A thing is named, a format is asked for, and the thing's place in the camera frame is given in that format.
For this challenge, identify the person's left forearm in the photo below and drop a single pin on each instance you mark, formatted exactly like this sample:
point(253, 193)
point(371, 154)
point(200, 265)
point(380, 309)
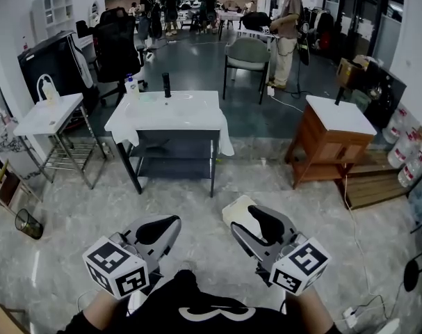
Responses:
point(103, 308)

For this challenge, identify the pale green bin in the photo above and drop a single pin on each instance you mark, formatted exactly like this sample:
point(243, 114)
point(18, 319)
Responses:
point(360, 101)

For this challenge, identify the white soap bottle blue pump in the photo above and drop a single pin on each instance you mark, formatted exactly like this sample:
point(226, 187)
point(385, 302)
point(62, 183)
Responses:
point(131, 89)

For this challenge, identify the black white gaming chair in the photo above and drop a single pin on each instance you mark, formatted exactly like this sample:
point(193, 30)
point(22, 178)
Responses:
point(50, 64)

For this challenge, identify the white cubby shelf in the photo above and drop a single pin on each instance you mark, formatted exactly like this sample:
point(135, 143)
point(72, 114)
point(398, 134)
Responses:
point(40, 12)

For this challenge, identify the marble slab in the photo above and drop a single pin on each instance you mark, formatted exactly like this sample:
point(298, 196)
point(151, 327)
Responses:
point(9, 144)

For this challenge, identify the black pedestal fan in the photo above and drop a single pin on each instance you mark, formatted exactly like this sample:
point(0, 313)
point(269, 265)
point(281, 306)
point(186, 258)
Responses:
point(412, 275)

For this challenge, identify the white table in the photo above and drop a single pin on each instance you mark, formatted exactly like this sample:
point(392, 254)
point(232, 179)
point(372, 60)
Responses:
point(252, 32)

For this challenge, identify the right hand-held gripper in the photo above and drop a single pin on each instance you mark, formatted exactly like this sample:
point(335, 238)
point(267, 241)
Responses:
point(297, 266)

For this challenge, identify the chrome arched faucet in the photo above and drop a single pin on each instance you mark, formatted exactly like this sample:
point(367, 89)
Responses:
point(50, 94)

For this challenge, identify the cream plastic tray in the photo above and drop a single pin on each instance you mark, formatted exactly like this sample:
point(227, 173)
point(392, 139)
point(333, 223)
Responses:
point(238, 211)

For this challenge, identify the dark glass door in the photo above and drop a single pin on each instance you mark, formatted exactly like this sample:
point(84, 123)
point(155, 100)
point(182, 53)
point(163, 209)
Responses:
point(363, 12)

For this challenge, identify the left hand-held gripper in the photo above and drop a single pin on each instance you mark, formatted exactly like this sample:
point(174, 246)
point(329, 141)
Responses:
point(117, 270)

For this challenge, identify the black bag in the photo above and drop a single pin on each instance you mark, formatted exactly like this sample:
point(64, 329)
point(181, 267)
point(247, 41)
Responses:
point(256, 20)

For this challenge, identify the tall black faucet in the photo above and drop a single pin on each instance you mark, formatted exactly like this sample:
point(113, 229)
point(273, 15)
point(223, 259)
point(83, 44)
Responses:
point(166, 85)

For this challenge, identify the wooden slatted pallet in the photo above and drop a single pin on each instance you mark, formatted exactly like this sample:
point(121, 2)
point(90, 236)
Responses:
point(374, 186)

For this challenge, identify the dark clothes rack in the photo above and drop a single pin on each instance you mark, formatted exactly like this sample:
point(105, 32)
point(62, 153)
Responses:
point(323, 26)

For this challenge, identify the black mesh wastebasket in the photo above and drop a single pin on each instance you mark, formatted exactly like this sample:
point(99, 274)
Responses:
point(28, 224)

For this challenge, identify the short black angled faucet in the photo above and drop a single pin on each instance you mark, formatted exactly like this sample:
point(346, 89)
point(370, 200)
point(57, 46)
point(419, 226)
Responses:
point(339, 97)

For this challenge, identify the white power strip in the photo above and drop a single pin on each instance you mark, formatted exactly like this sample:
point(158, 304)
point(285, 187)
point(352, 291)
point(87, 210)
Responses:
point(271, 91)

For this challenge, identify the person's black shirt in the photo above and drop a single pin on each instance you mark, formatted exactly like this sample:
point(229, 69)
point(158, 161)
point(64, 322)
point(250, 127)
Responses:
point(169, 311)

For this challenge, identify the brown wooden frame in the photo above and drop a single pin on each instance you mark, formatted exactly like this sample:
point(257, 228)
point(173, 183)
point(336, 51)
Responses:
point(9, 186)

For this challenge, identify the white washbasin dark stand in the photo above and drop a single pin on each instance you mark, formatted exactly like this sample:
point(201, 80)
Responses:
point(177, 143)

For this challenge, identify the black mesh office chair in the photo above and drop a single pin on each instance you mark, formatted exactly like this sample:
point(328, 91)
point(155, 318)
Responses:
point(115, 47)

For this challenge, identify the wooden vanity white basin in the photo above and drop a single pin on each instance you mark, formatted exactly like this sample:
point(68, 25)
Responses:
point(330, 148)

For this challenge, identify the black appliance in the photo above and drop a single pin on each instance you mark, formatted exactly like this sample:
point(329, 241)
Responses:
point(388, 92)

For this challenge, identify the person's right forearm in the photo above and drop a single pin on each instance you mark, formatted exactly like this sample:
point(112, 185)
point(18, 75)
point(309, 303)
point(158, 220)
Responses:
point(308, 311)

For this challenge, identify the cardboard box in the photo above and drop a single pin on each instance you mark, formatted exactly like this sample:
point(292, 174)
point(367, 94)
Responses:
point(348, 71)

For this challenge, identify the group of clear water jugs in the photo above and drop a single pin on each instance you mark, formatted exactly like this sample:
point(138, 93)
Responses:
point(402, 151)

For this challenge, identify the grey armchair black legs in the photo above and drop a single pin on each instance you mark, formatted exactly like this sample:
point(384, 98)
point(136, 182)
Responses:
point(247, 49)

